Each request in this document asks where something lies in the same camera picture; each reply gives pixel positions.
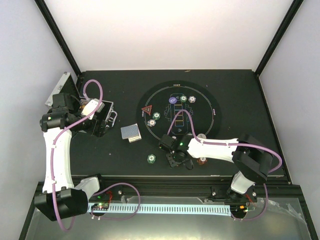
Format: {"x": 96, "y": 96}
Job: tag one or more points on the white round dealer button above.
{"x": 201, "y": 136}

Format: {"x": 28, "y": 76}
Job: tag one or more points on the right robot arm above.
{"x": 252, "y": 159}

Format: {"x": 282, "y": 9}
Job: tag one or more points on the green poker chip stack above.
{"x": 151, "y": 158}

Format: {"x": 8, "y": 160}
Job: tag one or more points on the blue playing card deck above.
{"x": 130, "y": 131}

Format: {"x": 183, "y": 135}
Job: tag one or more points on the red triangle marker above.
{"x": 147, "y": 109}

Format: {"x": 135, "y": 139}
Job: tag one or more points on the base circuit board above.
{"x": 242, "y": 208}
{"x": 100, "y": 207}

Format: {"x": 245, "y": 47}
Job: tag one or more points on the aluminium poker chip case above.
{"x": 66, "y": 106}

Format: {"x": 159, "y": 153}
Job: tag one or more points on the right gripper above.
{"x": 172, "y": 163}

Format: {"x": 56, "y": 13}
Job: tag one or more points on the purple round button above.
{"x": 172, "y": 100}

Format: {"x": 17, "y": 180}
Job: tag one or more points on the black aluminium rail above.
{"x": 165, "y": 186}

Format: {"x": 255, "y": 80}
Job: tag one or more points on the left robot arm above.
{"x": 60, "y": 198}

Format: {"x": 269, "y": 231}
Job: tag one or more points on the white slotted cable duct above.
{"x": 178, "y": 209}

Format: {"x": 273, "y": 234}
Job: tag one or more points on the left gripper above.
{"x": 92, "y": 130}

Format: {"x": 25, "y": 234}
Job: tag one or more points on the round black poker mat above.
{"x": 201, "y": 117}

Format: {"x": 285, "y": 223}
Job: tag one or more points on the right base circuit board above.
{"x": 242, "y": 208}

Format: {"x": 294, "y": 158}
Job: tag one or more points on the left base circuit board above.
{"x": 100, "y": 207}

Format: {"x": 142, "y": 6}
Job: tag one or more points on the red brown poker chip stack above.
{"x": 201, "y": 160}

